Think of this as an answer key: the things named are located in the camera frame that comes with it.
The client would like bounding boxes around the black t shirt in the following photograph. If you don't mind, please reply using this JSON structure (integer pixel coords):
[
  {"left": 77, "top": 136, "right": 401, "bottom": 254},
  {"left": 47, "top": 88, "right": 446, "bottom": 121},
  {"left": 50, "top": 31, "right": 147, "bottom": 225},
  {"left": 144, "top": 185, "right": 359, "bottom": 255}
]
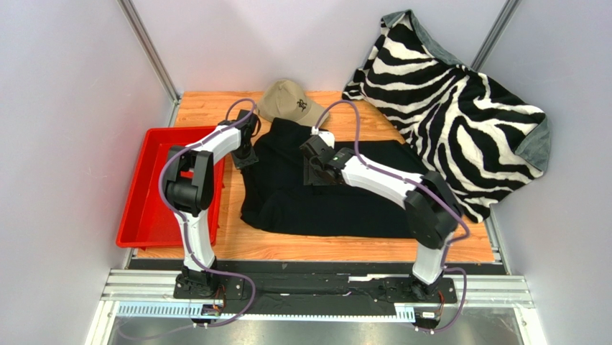
[{"left": 241, "top": 119, "right": 412, "bottom": 239}]

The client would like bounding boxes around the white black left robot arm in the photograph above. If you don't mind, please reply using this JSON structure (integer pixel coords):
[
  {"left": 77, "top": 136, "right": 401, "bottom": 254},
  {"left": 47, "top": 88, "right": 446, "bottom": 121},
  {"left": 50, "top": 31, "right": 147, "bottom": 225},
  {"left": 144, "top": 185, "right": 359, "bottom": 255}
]
[{"left": 158, "top": 110, "right": 261, "bottom": 299}]

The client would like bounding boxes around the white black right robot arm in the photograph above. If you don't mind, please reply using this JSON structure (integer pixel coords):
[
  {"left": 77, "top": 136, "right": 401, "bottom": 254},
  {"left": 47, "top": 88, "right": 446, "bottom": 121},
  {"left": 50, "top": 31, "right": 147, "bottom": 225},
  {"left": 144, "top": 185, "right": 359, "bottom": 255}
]
[{"left": 299, "top": 128, "right": 463, "bottom": 301}]

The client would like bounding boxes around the beige baseball cap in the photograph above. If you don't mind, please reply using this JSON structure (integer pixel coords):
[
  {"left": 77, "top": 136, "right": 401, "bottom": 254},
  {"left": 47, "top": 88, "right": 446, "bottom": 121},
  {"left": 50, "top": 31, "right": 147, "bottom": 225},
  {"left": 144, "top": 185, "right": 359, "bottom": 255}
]
[{"left": 256, "top": 79, "right": 330, "bottom": 127}]

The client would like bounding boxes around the red plastic tray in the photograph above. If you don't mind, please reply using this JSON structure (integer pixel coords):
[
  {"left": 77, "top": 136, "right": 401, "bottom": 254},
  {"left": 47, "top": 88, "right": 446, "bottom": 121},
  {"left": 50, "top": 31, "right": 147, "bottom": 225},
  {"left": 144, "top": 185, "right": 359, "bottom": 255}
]
[{"left": 116, "top": 126, "right": 215, "bottom": 249}]

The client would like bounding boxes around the zebra print blanket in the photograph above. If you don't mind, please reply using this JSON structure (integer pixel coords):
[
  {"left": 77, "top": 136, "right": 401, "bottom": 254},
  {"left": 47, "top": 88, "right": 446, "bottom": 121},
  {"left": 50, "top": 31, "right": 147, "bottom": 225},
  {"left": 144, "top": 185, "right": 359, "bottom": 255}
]
[{"left": 342, "top": 10, "right": 552, "bottom": 223}]

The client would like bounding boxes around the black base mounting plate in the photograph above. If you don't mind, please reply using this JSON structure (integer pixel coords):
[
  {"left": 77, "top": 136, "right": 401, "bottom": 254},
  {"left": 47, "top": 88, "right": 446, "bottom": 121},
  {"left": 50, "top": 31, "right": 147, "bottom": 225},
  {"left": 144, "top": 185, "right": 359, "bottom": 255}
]
[{"left": 128, "top": 258, "right": 508, "bottom": 317}]

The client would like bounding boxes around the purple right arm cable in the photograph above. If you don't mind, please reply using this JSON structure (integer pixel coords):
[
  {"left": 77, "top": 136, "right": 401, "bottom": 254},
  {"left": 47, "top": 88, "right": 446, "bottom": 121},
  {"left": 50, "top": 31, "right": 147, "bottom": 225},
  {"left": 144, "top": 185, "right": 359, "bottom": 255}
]
[{"left": 312, "top": 99, "right": 471, "bottom": 334}]

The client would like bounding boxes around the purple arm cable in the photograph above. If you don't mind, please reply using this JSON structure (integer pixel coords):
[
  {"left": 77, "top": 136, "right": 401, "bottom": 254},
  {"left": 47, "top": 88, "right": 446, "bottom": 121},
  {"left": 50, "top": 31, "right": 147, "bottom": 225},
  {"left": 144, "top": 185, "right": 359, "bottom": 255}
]
[
  {"left": 117, "top": 98, "right": 259, "bottom": 341},
  {"left": 312, "top": 99, "right": 471, "bottom": 334}
]

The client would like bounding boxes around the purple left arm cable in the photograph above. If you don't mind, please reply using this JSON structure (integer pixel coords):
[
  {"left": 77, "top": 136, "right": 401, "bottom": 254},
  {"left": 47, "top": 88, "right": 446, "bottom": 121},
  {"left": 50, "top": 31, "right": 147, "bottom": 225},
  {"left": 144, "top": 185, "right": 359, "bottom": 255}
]
[{"left": 117, "top": 98, "right": 259, "bottom": 341}]

